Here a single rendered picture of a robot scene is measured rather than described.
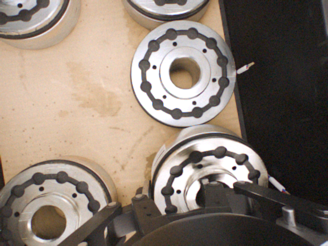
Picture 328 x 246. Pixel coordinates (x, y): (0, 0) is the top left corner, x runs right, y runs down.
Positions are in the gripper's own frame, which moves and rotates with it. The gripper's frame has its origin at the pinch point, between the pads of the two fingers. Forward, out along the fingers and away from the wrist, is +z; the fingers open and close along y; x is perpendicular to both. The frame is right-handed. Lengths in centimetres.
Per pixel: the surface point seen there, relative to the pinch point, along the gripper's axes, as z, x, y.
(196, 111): 1.0, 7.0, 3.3
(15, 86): 3.3, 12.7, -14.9
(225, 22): 4.2, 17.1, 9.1
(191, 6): 0.5, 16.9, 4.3
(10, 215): 0.6, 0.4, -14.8
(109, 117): 3.5, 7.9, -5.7
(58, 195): -0.1, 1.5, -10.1
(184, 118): 0.6, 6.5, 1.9
